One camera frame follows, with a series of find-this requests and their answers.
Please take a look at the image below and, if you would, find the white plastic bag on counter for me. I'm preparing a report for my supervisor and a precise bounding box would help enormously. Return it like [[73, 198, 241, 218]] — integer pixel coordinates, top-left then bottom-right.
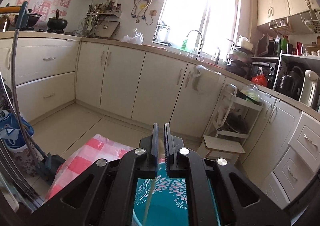
[[121, 28, 144, 45]]

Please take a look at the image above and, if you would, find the blue and white bag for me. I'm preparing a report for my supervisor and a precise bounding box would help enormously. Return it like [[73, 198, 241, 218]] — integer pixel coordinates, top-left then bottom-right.
[[1, 110, 27, 153]]

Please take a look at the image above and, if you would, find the white electric kettle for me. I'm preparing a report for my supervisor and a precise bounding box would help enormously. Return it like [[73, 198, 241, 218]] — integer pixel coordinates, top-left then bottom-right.
[[299, 70, 319, 110]]

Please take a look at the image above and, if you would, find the black microwave oven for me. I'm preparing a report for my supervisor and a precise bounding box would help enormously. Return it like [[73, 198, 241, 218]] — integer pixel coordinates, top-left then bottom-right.
[[254, 34, 281, 57]]

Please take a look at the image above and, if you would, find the mop with metal pole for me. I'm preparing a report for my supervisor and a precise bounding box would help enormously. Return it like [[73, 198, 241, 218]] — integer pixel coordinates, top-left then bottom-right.
[[0, 1, 66, 183]]

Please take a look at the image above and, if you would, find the wooden chopstick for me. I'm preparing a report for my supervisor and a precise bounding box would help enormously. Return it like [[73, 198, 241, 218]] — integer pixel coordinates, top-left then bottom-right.
[[143, 138, 165, 225]]

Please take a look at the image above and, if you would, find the chrome kitchen faucet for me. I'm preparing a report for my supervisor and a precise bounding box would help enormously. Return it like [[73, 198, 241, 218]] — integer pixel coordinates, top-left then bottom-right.
[[187, 29, 204, 58]]

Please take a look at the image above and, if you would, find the green dish soap bottle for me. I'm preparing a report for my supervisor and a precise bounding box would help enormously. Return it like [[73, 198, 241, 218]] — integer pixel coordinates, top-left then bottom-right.
[[181, 38, 188, 50]]

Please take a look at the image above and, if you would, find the white wall-hung trash bin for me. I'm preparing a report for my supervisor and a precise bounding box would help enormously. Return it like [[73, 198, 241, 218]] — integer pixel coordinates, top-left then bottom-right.
[[191, 65, 225, 96]]

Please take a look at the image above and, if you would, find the teal perforated plastic basket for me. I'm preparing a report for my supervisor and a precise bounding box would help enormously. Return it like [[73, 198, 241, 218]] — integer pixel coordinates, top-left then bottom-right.
[[132, 158, 222, 226]]

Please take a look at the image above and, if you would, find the black wok on stove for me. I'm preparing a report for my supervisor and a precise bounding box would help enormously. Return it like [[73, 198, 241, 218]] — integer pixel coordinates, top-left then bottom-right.
[[47, 9, 68, 34]]

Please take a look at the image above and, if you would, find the white tiered storage cart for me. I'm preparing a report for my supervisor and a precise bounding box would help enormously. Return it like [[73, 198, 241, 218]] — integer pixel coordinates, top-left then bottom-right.
[[197, 83, 263, 164]]

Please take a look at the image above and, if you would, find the wall-mounted utensil rack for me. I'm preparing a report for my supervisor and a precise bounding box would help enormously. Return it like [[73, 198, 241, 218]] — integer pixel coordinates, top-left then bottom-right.
[[83, 0, 121, 39]]

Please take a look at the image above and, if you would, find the red plastic bag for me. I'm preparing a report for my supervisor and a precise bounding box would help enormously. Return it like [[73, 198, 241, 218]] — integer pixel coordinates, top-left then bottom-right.
[[251, 74, 268, 87]]

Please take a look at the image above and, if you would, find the pink checkered tablecloth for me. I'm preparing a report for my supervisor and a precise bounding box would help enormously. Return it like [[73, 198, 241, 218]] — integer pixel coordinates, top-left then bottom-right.
[[45, 134, 133, 201]]

